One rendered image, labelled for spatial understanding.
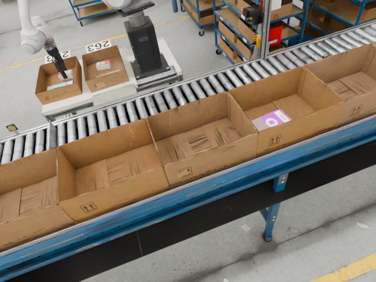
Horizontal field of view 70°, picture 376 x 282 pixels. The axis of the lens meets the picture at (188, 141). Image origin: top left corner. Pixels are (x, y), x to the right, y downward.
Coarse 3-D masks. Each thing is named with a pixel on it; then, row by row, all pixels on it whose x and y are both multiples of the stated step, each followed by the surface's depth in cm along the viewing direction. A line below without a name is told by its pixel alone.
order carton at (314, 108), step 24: (288, 72) 126; (240, 96) 127; (264, 96) 132; (288, 96) 137; (312, 96) 127; (336, 96) 112; (312, 120) 109; (336, 120) 115; (264, 144) 110; (288, 144) 116
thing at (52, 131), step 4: (52, 124) 165; (52, 128) 163; (56, 128) 170; (52, 132) 160; (56, 132) 167; (52, 136) 158; (56, 136) 165; (48, 140) 151; (52, 140) 156; (56, 140) 162; (48, 144) 149; (52, 144) 154; (56, 144) 160; (48, 148) 147
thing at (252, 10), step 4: (244, 8) 167; (248, 8) 165; (252, 8) 165; (256, 8) 165; (244, 12) 167; (248, 12) 165; (252, 12) 165; (256, 12) 166; (260, 12) 167; (248, 16) 166; (252, 16) 167; (256, 16) 169; (252, 20) 171; (256, 20) 171
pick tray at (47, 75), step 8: (48, 64) 204; (72, 64) 209; (80, 64) 210; (40, 72) 199; (48, 72) 208; (56, 72) 210; (80, 72) 201; (40, 80) 194; (48, 80) 204; (56, 80) 203; (64, 80) 201; (72, 80) 200; (80, 80) 193; (40, 88) 190; (56, 88) 179; (64, 88) 181; (72, 88) 182; (80, 88) 186; (40, 96) 180; (48, 96) 181; (56, 96) 183; (64, 96) 185; (72, 96) 186
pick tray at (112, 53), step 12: (108, 48) 207; (84, 60) 207; (96, 60) 211; (120, 60) 209; (84, 72) 189; (96, 72) 202; (108, 72) 200; (120, 72) 183; (96, 84) 184; (108, 84) 187
